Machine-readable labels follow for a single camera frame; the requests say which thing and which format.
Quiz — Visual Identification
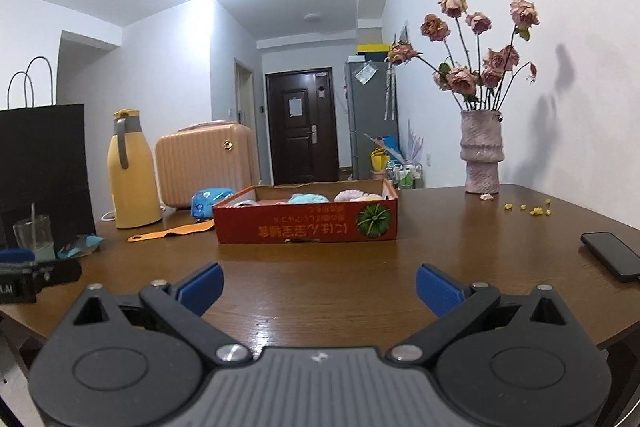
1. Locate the light blue plush toy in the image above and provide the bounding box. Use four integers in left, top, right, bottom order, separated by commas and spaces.
288, 193, 330, 205

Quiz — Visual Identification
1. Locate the blue snack wrapper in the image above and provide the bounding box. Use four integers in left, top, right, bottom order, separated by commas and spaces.
56, 234, 104, 259

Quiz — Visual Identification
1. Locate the blue tissue pack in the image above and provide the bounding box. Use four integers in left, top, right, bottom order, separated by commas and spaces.
191, 187, 235, 220

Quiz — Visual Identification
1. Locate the red cardboard box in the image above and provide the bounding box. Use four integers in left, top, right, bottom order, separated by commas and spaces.
214, 180, 399, 244

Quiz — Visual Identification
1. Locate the cluttered metal rack cart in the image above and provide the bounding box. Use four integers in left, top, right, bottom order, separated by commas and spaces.
363, 120, 426, 191

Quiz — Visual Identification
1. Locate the yellow thermos jug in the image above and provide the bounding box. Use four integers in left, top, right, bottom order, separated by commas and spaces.
106, 108, 163, 230

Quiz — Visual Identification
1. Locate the peach ribbed suitcase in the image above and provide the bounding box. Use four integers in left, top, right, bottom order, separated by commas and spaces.
155, 120, 260, 208

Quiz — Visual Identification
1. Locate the pink textured vase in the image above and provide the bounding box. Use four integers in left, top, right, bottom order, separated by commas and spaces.
460, 109, 504, 195

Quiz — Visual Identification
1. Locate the black smartphone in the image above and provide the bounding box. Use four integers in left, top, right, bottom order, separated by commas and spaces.
580, 232, 640, 283

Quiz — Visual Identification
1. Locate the dark brown entrance door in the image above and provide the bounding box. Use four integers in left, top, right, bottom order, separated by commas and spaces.
266, 68, 340, 185

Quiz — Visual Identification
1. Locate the grey refrigerator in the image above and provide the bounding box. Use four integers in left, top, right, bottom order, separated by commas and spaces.
345, 52, 399, 180

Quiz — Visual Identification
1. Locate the dried pink rose bouquet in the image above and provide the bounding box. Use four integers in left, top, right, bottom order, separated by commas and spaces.
385, 0, 539, 116

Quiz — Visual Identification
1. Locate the yellow box on refrigerator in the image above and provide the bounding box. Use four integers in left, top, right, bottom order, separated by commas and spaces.
357, 43, 390, 54

